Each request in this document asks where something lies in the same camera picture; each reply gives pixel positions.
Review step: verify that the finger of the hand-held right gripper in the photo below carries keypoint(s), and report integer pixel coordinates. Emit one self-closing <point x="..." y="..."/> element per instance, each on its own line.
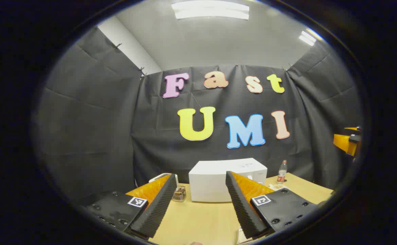
<point x="353" y="129"/>
<point x="344" y="143"/>

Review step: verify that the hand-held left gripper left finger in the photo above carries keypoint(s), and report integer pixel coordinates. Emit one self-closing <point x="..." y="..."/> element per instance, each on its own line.
<point x="157" y="207"/>

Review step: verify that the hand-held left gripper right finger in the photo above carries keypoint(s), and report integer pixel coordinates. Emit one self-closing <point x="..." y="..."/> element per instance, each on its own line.
<point x="242" y="207"/>

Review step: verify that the white microwave oven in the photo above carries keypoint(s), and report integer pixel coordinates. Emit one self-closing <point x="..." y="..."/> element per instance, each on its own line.
<point x="212" y="183"/>

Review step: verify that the white ribbed tray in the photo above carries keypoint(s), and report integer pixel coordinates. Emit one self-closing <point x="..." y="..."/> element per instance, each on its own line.
<point x="243" y="236"/>

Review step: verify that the white toaster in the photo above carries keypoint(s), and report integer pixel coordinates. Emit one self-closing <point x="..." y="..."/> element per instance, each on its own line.
<point x="159" y="176"/>

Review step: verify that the white divided dish of beans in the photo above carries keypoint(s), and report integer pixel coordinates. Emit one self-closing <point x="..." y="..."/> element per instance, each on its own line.
<point x="277" y="186"/>

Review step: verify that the clear plastic water bottle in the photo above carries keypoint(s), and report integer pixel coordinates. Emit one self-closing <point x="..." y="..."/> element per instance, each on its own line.
<point x="282" y="173"/>

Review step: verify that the small ceiling light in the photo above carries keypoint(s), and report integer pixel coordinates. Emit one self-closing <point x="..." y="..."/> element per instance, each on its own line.
<point x="307" y="37"/>

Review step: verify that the black backdrop cloth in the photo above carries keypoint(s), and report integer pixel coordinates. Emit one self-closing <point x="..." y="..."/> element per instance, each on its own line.
<point x="99" y="119"/>

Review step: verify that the long ceiling light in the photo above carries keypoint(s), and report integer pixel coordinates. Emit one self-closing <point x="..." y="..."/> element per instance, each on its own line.
<point x="210" y="10"/>

